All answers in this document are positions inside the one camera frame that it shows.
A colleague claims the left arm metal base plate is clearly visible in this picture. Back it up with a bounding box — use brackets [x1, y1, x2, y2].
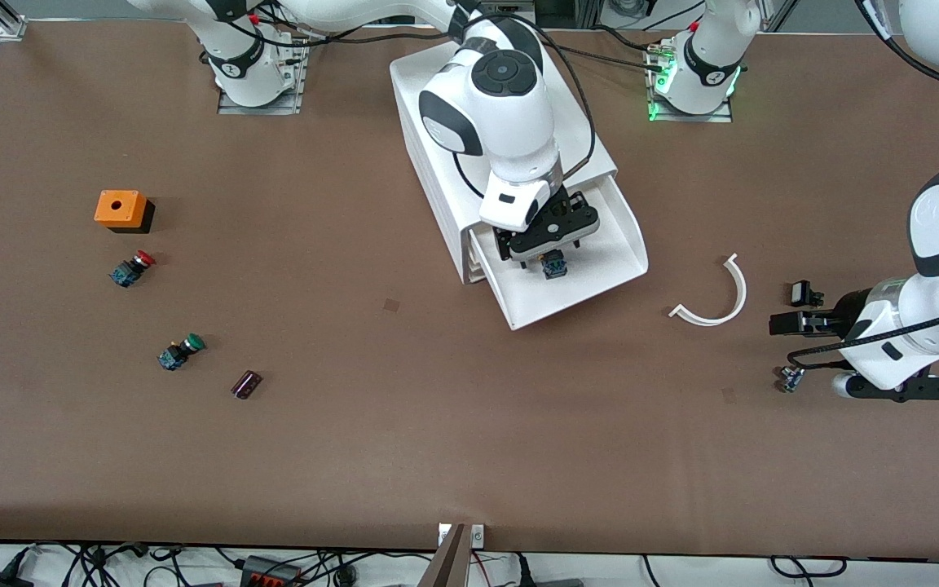
[647, 102, 733, 123]

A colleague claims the white curved plastic arc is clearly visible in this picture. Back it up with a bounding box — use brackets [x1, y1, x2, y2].
[668, 253, 748, 327]

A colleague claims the black table cable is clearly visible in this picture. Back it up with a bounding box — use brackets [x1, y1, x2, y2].
[547, 24, 666, 76]

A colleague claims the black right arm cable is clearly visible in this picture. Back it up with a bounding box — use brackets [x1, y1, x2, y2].
[225, 0, 598, 201]

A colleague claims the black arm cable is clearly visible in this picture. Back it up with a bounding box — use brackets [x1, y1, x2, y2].
[787, 0, 939, 372]
[225, 0, 598, 201]

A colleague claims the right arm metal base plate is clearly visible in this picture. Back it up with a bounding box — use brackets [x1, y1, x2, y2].
[217, 37, 307, 115]

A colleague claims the black power strip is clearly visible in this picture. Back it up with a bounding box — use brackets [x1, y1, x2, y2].
[240, 556, 303, 587]

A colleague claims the red push button switch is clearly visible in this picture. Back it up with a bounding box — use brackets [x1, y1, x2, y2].
[108, 250, 157, 288]

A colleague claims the green push button switch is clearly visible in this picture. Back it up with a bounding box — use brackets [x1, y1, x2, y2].
[158, 333, 206, 372]

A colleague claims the white drawer cabinet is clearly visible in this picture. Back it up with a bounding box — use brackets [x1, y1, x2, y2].
[390, 37, 619, 285]

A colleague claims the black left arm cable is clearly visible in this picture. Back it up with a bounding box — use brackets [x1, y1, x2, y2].
[787, 0, 939, 372]

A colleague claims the aluminium corner profile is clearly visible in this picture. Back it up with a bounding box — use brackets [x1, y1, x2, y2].
[0, 0, 28, 40]

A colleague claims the orange button enclosure box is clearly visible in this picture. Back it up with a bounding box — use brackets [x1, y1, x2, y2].
[94, 190, 156, 235]

